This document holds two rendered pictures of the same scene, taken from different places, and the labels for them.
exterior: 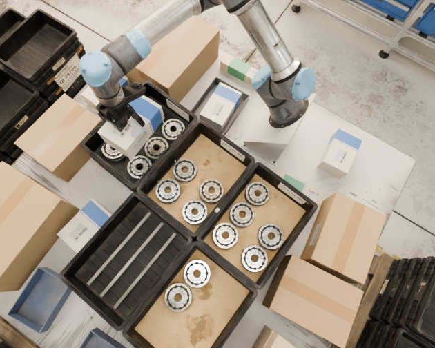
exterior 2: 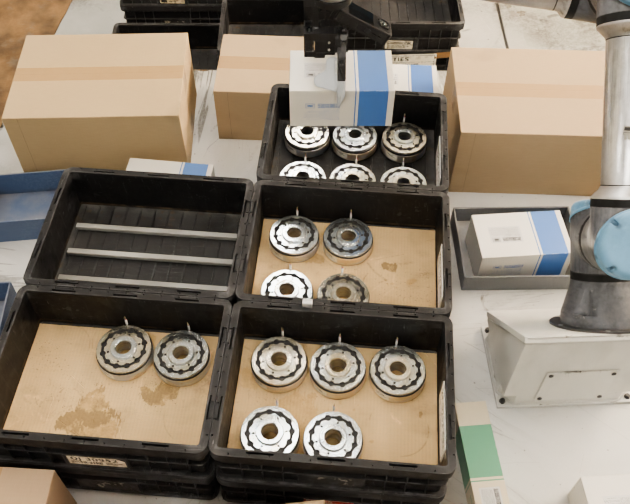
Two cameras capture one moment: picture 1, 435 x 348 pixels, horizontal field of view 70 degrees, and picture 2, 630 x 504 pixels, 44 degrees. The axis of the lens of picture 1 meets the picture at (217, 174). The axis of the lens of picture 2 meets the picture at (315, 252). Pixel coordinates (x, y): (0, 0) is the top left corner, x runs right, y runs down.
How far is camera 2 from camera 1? 73 cm
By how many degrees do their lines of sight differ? 33
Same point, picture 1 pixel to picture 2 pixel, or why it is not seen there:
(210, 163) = (393, 272)
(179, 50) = (543, 109)
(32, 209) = (143, 96)
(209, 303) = (142, 410)
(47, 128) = (272, 51)
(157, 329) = (56, 356)
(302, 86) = (620, 237)
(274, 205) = (401, 420)
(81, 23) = not seen: hidden behind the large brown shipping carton
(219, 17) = not seen: outside the picture
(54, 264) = not seen: hidden behind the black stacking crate
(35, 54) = (389, 16)
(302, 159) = (556, 454)
